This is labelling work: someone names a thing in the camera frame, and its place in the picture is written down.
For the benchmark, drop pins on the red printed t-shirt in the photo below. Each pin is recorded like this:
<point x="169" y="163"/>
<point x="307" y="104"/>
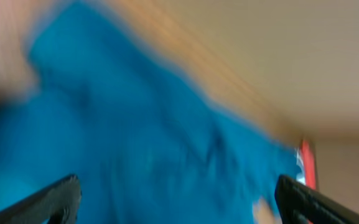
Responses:
<point x="309" y="164"/>

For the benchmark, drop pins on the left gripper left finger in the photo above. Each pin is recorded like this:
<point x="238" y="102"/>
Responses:
<point x="57" y="203"/>

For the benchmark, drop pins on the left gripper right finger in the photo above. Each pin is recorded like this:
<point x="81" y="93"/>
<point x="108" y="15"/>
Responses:
<point x="299" y="204"/>

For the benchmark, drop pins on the white shirt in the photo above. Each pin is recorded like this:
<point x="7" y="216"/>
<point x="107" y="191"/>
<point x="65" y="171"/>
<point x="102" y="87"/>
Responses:
<point x="300" y="163"/>

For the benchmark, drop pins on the blue polo shirt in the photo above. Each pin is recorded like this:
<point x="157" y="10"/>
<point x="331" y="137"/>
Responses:
<point x="144" y="144"/>

